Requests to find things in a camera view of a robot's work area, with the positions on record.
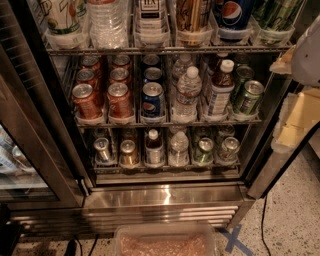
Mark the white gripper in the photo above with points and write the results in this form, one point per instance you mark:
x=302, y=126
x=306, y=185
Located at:
x=307, y=55

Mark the green can front right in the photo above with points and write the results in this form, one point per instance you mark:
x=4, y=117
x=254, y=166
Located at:
x=248, y=97

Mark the green can behind right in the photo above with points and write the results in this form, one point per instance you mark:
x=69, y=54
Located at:
x=241, y=75

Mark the green can top shelf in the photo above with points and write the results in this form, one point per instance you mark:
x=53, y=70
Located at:
x=275, y=19

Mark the green can shelf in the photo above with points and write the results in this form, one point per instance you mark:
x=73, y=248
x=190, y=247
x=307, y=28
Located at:
x=275, y=19
x=203, y=153

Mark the tea bottle middle shelf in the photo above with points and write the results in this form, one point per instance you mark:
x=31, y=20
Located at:
x=221, y=86

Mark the tea bottle shelf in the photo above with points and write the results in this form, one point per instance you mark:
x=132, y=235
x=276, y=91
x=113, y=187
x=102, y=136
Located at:
x=221, y=86
x=154, y=148
x=151, y=29

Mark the water bottle middle shelf front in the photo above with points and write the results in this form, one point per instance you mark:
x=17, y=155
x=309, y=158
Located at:
x=187, y=95

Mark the green can bottom shelf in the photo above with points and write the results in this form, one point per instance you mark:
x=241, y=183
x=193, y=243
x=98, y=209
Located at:
x=203, y=153

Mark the water bottle middle shelf back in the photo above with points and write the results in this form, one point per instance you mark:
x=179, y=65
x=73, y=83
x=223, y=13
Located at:
x=180, y=67

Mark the gold brown tall can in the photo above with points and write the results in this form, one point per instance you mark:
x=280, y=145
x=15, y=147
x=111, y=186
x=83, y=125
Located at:
x=192, y=21

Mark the water bottle bottom shelf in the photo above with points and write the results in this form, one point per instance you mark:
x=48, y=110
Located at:
x=178, y=151

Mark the blue pepsi can middle shelf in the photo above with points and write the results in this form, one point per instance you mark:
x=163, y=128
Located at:
x=153, y=101

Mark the blue can behind pepsi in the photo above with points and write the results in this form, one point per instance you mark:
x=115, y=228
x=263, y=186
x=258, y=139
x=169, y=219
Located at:
x=152, y=74

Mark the blue can back row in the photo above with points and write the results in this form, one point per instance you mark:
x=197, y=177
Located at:
x=151, y=60

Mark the tea bottle bottom shelf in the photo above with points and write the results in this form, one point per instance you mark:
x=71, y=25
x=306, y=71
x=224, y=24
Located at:
x=154, y=148

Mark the tea bottle top shelf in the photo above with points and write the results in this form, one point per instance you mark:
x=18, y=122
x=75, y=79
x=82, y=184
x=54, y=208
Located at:
x=151, y=29

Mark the red can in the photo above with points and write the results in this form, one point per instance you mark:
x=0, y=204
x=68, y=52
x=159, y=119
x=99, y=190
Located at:
x=92, y=62
x=88, y=76
x=87, y=103
x=120, y=103
x=121, y=61
x=120, y=75

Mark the gold can bottom shelf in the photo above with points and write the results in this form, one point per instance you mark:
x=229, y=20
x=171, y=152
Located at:
x=128, y=153

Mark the stainless steel fridge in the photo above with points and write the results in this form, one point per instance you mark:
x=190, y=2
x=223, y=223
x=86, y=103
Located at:
x=115, y=196

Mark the clear water bottle top shelf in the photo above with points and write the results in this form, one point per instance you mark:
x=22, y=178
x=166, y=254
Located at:
x=108, y=29

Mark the silver can bottom left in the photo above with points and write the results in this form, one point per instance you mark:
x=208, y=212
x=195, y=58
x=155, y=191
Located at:
x=102, y=146

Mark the red can back left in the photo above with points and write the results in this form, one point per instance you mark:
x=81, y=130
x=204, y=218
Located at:
x=92, y=62

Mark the red can front left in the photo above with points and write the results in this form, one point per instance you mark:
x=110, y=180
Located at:
x=87, y=103

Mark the red can middle left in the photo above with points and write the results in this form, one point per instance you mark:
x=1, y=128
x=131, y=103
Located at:
x=88, y=76

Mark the glass fridge door left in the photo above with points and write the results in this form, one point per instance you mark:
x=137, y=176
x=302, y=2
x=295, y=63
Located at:
x=31, y=102

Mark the blue tape cross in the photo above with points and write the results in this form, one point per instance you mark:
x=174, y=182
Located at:
x=233, y=241

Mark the clear plastic bin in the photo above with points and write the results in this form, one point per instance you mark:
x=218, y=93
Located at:
x=165, y=239

